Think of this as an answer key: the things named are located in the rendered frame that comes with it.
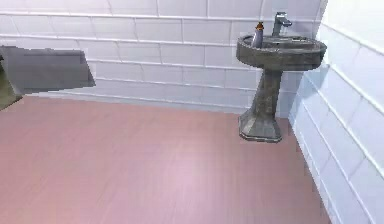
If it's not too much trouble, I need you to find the grey bottle with brown cap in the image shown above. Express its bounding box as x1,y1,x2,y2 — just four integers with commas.
250,21,266,49

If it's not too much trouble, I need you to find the grey metal faucet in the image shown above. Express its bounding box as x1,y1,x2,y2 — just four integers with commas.
271,11,293,38

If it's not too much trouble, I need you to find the grey room door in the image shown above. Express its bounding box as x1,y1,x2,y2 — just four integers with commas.
0,45,97,96

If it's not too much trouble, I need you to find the dark grey pedestal sink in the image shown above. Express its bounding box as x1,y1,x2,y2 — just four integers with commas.
235,33,328,144

